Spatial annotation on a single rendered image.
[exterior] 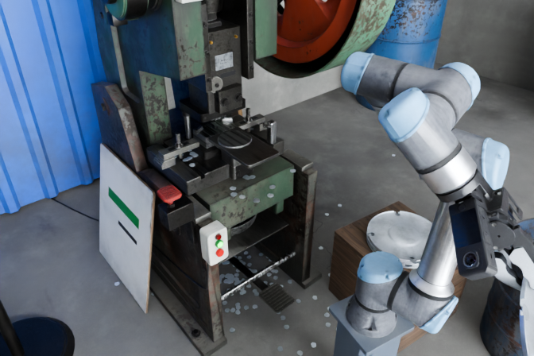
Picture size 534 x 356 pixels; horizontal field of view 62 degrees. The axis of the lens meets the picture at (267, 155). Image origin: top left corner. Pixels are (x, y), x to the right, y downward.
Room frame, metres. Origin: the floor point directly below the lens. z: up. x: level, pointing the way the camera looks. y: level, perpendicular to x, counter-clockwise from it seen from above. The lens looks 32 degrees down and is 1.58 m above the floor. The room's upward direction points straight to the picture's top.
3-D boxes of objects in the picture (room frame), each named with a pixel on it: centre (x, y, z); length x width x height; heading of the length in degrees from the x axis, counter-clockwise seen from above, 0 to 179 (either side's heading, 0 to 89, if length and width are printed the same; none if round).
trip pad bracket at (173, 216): (1.12, 0.29, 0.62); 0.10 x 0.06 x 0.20; 130
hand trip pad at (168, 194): (1.11, 0.30, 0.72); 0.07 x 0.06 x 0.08; 40
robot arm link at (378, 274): (0.89, -0.32, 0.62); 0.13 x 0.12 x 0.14; 49
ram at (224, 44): (1.47, 0.17, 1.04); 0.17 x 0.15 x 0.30; 40
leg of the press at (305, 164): (1.78, 0.08, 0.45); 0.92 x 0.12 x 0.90; 40
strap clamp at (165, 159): (1.39, 0.33, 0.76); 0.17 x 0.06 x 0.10; 130
